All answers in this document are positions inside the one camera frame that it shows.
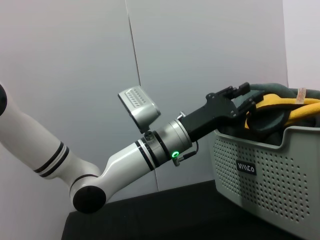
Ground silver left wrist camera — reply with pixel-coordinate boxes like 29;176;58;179
117;84;162;134

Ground grey perforated storage box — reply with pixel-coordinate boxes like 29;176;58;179
208;124;320;235

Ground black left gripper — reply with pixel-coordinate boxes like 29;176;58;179
183;81;258;140

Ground left gripper cable with plug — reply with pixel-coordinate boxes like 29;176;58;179
173;141;200;166

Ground black tablecloth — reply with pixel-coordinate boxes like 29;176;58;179
61;178;320;240

